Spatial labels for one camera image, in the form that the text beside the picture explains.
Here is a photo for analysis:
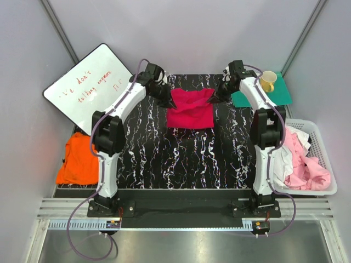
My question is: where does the purple cable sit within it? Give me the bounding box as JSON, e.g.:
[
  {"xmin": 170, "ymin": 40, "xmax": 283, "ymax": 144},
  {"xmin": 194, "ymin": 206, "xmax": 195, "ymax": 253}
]
[
  {"xmin": 244, "ymin": 64, "xmax": 297, "ymax": 238},
  {"xmin": 67, "ymin": 59, "xmax": 150, "ymax": 260}
]

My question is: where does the aluminium rail frame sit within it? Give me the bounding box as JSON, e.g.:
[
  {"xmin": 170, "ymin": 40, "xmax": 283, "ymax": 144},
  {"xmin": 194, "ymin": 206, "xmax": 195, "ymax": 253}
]
[{"xmin": 25, "ymin": 198, "xmax": 348, "ymax": 262}]

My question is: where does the pink t shirt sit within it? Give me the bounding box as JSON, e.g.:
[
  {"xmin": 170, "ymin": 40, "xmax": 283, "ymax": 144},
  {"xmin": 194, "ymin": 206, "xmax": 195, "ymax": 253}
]
[{"xmin": 284, "ymin": 125, "xmax": 331, "ymax": 191}]

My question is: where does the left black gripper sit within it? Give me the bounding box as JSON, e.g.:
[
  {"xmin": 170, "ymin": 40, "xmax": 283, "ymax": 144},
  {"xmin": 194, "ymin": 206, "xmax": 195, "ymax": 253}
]
[{"xmin": 149, "ymin": 82, "xmax": 176, "ymax": 110}]

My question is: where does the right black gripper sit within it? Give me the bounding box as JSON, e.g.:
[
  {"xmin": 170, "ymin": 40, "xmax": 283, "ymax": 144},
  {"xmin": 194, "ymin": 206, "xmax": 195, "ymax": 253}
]
[{"xmin": 207, "ymin": 78, "xmax": 237, "ymax": 105}]

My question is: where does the magenta t shirt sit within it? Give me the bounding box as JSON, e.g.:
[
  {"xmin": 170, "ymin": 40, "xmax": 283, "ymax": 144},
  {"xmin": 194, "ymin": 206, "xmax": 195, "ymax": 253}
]
[{"xmin": 166, "ymin": 88, "xmax": 214, "ymax": 130}]

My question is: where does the green cutting mat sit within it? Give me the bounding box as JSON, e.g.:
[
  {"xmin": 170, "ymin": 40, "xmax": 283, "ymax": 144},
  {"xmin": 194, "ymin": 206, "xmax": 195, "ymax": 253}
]
[{"xmin": 231, "ymin": 72, "xmax": 292, "ymax": 108}]

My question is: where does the yellow mug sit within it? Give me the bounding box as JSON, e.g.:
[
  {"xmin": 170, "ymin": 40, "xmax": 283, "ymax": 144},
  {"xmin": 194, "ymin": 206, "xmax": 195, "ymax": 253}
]
[{"xmin": 259, "ymin": 71, "xmax": 278, "ymax": 93}]

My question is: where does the white board with red writing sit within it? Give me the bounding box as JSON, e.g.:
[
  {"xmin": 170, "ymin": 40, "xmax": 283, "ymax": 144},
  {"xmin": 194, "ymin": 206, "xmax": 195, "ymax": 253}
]
[{"xmin": 43, "ymin": 43, "xmax": 132, "ymax": 135}]

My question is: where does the white plastic laundry basket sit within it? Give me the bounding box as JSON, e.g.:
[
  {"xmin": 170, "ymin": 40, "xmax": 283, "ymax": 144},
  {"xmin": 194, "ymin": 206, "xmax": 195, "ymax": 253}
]
[{"xmin": 273, "ymin": 118, "xmax": 338, "ymax": 196}]

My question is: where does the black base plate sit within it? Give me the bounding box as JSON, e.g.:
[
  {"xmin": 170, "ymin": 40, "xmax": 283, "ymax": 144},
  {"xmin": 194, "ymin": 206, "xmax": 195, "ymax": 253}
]
[{"xmin": 87, "ymin": 189, "xmax": 281, "ymax": 218}]

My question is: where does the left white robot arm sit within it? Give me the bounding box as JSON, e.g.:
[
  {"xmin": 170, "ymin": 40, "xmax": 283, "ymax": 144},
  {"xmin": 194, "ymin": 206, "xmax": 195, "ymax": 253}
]
[{"xmin": 88, "ymin": 62, "xmax": 176, "ymax": 217}]

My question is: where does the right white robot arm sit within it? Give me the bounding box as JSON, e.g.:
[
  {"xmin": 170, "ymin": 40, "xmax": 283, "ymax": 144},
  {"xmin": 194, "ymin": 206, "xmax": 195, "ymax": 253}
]
[{"xmin": 207, "ymin": 60, "xmax": 286, "ymax": 217}]

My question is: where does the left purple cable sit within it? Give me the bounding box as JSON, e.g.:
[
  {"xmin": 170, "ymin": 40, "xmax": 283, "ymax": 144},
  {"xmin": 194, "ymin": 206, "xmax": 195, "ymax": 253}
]
[{"xmin": 67, "ymin": 59, "xmax": 150, "ymax": 260}]

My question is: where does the orange folded t shirt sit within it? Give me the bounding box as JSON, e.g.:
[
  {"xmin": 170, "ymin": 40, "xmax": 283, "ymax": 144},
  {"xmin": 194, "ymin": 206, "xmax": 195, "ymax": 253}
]
[{"xmin": 55, "ymin": 132, "xmax": 99, "ymax": 185}]

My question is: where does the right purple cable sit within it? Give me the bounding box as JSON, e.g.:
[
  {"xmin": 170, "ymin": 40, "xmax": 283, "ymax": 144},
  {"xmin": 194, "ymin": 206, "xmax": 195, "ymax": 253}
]
[{"xmin": 244, "ymin": 64, "xmax": 297, "ymax": 238}]

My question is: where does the white t shirt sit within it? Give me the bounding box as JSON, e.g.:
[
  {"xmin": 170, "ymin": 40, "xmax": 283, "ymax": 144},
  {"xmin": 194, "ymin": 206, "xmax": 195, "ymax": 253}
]
[{"xmin": 274, "ymin": 126, "xmax": 310, "ymax": 188}]

